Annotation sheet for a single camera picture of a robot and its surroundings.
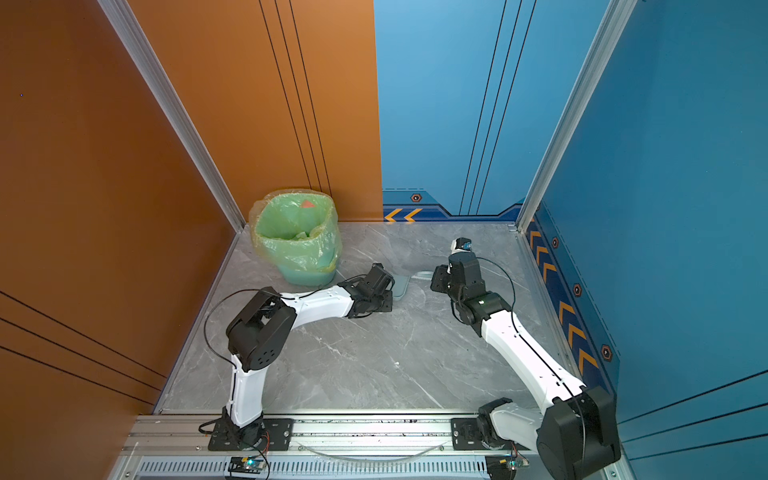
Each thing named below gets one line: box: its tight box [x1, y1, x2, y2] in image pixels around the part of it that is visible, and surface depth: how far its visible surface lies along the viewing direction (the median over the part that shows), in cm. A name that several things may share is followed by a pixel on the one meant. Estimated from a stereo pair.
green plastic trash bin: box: [255, 192, 339, 287], surface depth 93 cm
